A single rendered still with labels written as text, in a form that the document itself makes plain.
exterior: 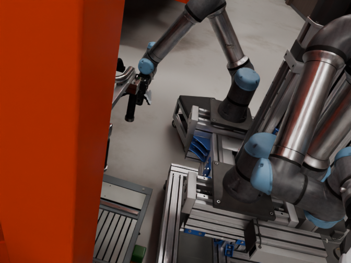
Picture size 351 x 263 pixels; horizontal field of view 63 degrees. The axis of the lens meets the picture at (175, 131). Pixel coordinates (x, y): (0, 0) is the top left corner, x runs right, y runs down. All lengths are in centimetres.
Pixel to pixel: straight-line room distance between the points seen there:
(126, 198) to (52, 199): 133
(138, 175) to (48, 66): 178
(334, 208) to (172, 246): 102
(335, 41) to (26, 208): 75
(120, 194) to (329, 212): 139
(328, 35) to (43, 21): 62
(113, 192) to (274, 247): 110
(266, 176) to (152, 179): 151
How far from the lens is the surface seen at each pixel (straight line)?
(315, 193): 71
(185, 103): 238
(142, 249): 103
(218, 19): 140
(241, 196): 104
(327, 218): 74
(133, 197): 189
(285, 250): 114
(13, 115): 47
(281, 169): 68
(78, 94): 40
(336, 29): 79
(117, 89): 111
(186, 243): 162
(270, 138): 99
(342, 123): 90
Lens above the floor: 155
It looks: 37 degrees down
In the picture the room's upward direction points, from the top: 17 degrees clockwise
